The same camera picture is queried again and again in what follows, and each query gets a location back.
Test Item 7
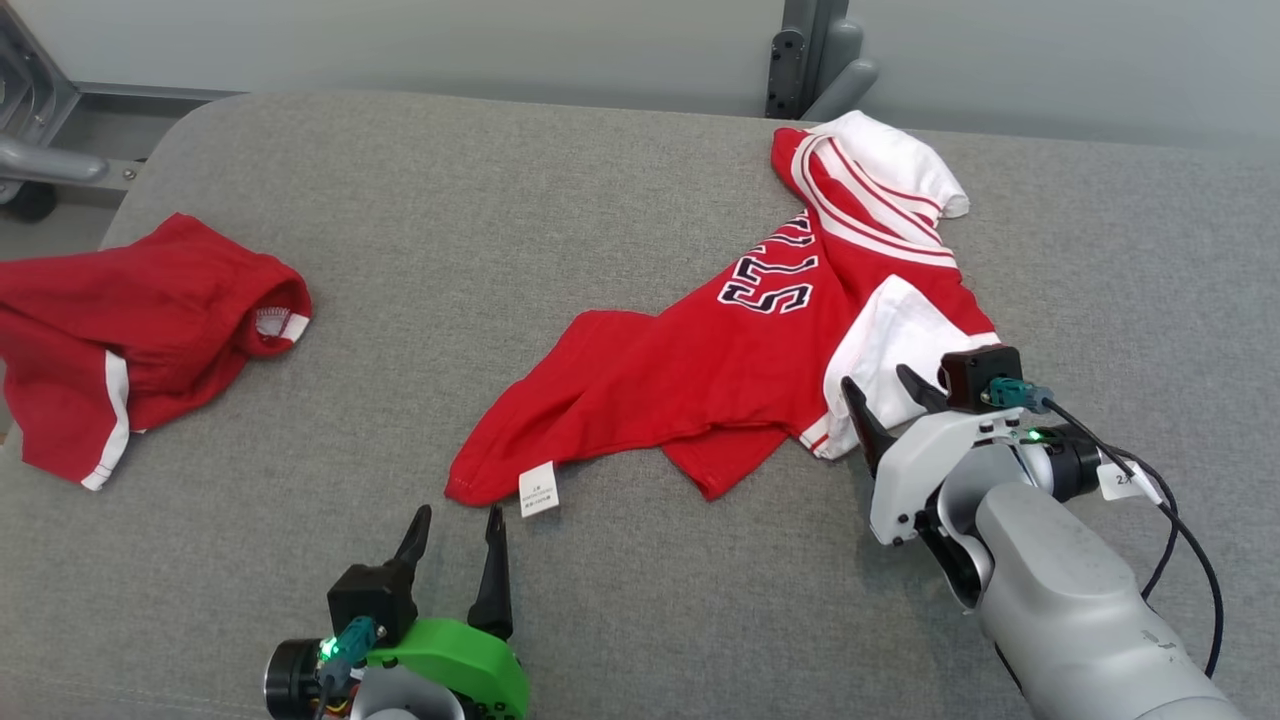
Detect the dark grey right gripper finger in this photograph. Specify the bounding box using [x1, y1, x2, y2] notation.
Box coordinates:
[841, 376, 898, 477]
[896, 364, 953, 417]

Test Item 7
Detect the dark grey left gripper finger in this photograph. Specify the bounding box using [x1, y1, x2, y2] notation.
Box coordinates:
[467, 504, 515, 642]
[394, 505, 434, 593]

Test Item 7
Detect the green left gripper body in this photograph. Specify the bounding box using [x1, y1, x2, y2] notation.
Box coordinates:
[365, 617, 531, 720]

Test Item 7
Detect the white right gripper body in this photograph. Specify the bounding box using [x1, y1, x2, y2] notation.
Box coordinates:
[867, 405, 1033, 547]

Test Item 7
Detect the red white lettered jersey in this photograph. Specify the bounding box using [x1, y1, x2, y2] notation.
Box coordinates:
[445, 110, 1001, 519]

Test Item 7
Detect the red shorts white stripe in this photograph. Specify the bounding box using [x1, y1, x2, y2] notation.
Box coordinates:
[0, 212, 313, 492]

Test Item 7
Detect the black caster wheel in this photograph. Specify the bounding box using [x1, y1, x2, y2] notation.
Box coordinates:
[0, 180, 58, 223]

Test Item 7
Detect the black left arm cable teal connector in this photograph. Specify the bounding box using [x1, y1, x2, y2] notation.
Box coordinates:
[312, 616, 387, 720]

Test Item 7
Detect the white cable label tag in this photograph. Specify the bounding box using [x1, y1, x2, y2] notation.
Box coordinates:
[1095, 462, 1166, 506]

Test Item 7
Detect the grey metal post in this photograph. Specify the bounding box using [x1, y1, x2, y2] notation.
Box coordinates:
[765, 0, 881, 123]

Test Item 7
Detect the grey metal frame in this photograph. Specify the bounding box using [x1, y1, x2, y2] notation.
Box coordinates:
[0, 5, 246, 216]

